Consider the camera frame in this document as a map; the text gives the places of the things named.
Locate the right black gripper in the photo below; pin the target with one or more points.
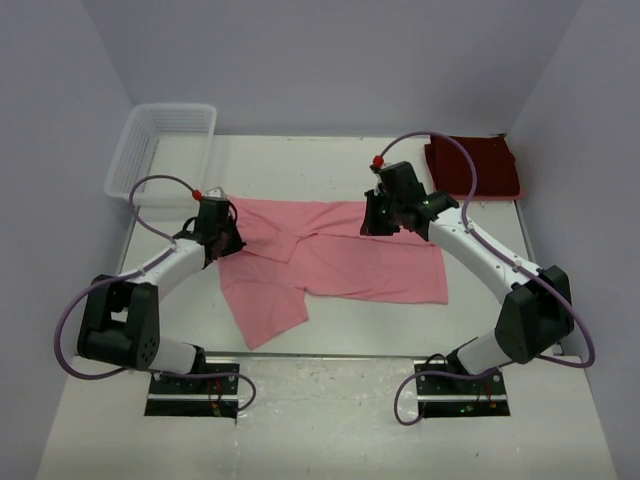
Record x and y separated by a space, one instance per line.
371 226

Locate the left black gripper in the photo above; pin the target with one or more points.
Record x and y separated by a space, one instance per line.
236 243

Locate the pink t shirt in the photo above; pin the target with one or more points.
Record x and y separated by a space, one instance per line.
293 249

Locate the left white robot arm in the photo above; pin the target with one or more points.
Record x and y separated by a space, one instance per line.
121 319

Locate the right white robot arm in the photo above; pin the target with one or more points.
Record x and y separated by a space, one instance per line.
533 316

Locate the white plastic basket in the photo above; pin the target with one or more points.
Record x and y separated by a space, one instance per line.
162 139

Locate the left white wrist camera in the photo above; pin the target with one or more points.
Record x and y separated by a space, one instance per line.
214 193

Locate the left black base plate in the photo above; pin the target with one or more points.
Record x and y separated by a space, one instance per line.
206 398

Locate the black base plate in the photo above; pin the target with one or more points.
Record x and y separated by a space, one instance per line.
206 398
443 397

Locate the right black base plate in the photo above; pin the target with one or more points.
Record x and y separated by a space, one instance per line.
443 397

